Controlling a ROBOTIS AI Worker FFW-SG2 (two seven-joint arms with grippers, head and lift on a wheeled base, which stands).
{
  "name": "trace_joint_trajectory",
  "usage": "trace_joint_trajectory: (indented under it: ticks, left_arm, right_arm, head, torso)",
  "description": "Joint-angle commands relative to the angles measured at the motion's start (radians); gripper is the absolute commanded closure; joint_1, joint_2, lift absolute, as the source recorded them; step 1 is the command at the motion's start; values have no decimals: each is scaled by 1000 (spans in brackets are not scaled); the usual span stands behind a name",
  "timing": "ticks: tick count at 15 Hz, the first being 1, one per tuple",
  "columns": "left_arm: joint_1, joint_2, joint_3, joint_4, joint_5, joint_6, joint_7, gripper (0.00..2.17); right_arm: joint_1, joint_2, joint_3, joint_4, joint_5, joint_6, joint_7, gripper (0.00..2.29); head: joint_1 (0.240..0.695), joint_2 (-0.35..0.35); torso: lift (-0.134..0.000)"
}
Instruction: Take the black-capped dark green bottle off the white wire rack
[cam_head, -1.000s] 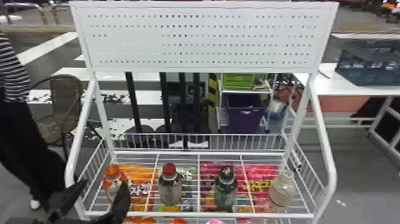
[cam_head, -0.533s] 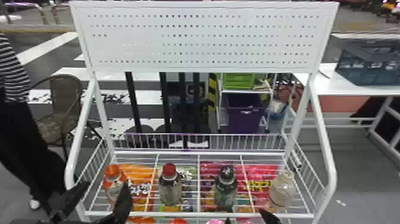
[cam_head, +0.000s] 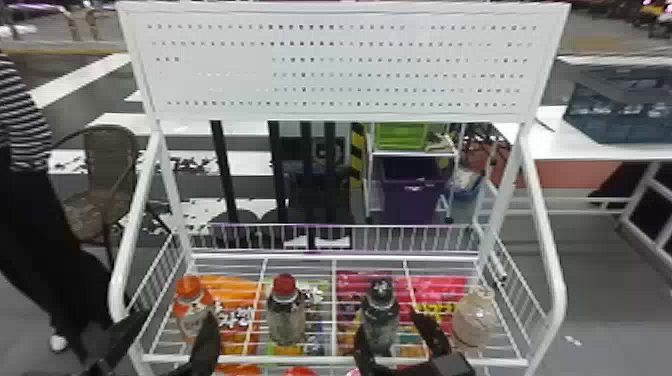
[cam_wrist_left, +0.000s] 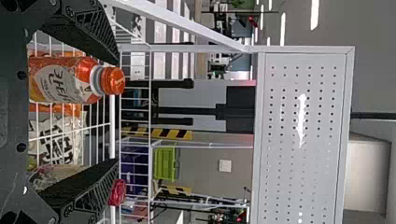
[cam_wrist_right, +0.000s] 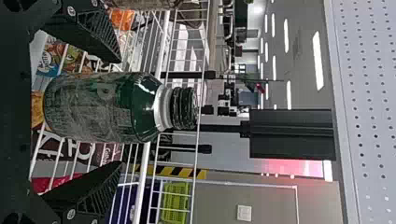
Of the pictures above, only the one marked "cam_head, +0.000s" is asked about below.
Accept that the blue crate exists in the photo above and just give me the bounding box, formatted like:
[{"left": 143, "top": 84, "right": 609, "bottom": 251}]
[{"left": 563, "top": 63, "right": 672, "bottom": 145}]

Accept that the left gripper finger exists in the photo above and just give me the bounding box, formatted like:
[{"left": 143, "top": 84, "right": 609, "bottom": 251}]
[
  {"left": 78, "top": 308, "right": 152, "bottom": 376},
  {"left": 186, "top": 310, "right": 223, "bottom": 376}
]

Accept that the orange cap bottle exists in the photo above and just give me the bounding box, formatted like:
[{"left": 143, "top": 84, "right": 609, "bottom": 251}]
[{"left": 172, "top": 274, "right": 218, "bottom": 344}]

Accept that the white shelf trolley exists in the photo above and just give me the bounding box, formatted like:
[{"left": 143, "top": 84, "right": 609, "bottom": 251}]
[{"left": 363, "top": 122, "right": 487, "bottom": 228}]

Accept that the person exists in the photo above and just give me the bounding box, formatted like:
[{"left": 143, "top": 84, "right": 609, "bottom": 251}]
[{"left": 0, "top": 49, "right": 115, "bottom": 365}]

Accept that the striped post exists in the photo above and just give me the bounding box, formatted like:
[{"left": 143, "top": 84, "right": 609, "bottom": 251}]
[{"left": 348, "top": 122, "right": 367, "bottom": 184}]

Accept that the black cap bottle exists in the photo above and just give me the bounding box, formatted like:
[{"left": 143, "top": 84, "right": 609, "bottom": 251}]
[{"left": 361, "top": 277, "right": 401, "bottom": 357}]

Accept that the brown mesh chair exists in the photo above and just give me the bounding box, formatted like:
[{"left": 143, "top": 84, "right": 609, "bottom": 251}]
[{"left": 51, "top": 124, "right": 142, "bottom": 266}]

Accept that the purple crate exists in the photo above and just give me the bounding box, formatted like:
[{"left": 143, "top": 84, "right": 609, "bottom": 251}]
[{"left": 380, "top": 156, "right": 449, "bottom": 226}]

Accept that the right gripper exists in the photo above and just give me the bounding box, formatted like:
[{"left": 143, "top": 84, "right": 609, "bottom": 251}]
[{"left": 353, "top": 311, "right": 477, "bottom": 376}]

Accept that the orange snack packet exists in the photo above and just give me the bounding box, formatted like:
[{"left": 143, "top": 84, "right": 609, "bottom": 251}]
[{"left": 198, "top": 274, "right": 265, "bottom": 356}]

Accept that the white side table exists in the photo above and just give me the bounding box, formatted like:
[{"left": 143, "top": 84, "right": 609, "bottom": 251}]
[{"left": 492, "top": 103, "right": 672, "bottom": 287}]

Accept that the green basket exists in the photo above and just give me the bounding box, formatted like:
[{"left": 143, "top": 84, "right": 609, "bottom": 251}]
[{"left": 373, "top": 122, "right": 431, "bottom": 153}]

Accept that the red cap bottle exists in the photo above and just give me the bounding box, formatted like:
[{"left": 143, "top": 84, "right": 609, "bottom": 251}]
[{"left": 265, "top": 272, "right": 309, "bottom": 347}]

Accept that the pink snack packet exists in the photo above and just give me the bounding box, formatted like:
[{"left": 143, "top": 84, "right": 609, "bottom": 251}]
[{"left": 335, "top": 270, "right": 470, "bottom": 337}]

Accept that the white wire rack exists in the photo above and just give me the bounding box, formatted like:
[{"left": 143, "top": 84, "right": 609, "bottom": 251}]
[{"left": 107, "top": 0, "right": 572, "bottom": 376}]

